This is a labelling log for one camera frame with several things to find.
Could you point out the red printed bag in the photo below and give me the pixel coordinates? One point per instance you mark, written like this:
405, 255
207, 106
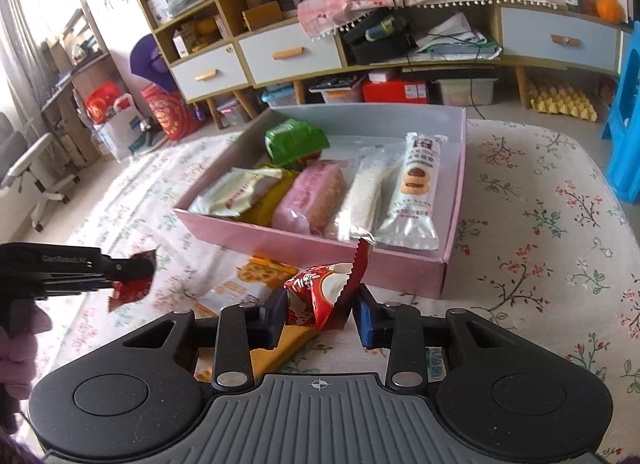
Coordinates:
170, 116

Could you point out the person's dark purple clothing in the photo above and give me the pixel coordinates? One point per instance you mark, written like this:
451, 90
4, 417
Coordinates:
15, 451

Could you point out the person's left forearm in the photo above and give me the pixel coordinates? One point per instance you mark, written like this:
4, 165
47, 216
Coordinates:
17, 361

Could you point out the clear packet with white cake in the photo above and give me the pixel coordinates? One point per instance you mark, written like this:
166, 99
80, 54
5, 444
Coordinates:
362, 194

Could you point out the pink snack packet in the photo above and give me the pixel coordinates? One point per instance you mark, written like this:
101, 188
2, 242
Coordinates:
310, 199

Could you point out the wooden low cabinet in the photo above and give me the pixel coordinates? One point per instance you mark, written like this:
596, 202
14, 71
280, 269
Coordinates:
495, 18

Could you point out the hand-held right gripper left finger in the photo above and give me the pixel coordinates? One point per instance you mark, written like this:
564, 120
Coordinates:
277, 319

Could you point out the small clear plastic container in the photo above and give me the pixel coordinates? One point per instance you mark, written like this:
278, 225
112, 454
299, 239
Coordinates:
235, 111

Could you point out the orange fruit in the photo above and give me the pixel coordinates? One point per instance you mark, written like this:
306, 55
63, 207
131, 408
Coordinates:
610, 8

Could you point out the pile of papers and cloth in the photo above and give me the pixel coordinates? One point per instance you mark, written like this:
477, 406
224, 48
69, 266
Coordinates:
460, 36

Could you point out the white shopping bag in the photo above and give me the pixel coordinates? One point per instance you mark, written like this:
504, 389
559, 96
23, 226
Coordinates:
122, 136

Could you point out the yellow fruit on shelf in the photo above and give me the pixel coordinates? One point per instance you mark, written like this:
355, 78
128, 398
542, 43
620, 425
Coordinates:
207, 31

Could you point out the black case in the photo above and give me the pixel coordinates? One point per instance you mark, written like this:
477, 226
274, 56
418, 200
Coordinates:
380, 46

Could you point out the pale window curtain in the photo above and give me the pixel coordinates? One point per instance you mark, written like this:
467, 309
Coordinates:
20, 53

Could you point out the red snack packet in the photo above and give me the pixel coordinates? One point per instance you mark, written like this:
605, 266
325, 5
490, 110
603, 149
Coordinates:
320, 294
127, 296

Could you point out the blue plastic stool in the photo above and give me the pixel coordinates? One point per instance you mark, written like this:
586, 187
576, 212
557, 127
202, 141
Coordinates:
622, 143

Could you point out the orange snack packet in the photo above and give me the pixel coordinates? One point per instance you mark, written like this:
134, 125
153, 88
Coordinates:
250, 279

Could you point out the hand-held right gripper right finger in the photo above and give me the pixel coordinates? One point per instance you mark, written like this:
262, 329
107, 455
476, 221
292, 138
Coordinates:
362, 319

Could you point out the purple hat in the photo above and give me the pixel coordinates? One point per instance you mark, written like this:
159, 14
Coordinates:
147, 61

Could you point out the yellow egg tray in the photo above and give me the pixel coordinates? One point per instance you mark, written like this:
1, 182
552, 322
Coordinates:
562, 101

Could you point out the pink cardboard box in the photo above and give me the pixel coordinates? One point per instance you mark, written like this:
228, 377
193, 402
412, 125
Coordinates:
400, 269

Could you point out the grey cookie packet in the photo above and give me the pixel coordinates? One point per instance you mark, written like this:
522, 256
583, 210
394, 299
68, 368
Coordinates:
412, 183

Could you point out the red gift bag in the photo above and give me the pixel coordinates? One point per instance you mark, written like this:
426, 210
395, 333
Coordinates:
102, 103

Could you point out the blue lidded plastic container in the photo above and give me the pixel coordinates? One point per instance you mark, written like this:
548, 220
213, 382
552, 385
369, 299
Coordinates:
280, 96

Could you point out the person's left hand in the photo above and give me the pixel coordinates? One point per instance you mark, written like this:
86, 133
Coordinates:
40, 321

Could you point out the red box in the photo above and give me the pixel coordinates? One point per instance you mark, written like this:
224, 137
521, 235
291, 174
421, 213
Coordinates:
390, 92

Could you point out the wooden storage rack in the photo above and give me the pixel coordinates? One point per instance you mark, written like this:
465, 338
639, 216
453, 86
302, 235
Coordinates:
75, 93

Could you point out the yellow snack packet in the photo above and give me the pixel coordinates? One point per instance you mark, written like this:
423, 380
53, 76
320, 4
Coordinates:
265, 209

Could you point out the small white carton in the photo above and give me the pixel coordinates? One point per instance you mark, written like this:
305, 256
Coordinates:
184, 43

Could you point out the black keyboard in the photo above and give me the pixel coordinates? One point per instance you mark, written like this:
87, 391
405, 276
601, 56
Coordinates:
337, 84

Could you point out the pale blue drawer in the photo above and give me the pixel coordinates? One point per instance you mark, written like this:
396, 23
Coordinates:
530, 48

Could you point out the green snack packet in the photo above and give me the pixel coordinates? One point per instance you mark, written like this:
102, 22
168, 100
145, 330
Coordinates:
295, 141

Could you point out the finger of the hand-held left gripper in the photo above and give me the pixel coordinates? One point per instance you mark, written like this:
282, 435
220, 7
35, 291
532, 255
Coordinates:
80, 285
135, 268

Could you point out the beige white snack packet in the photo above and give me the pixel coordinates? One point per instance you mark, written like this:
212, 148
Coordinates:
235, 194

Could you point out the grey office chair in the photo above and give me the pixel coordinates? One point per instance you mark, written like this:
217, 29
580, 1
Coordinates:
35, 168

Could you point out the clear storage bin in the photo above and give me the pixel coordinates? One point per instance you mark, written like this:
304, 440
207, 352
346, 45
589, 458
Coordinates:
465, 91

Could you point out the small wooden box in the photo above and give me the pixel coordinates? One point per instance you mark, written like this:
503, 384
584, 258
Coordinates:
262, 17

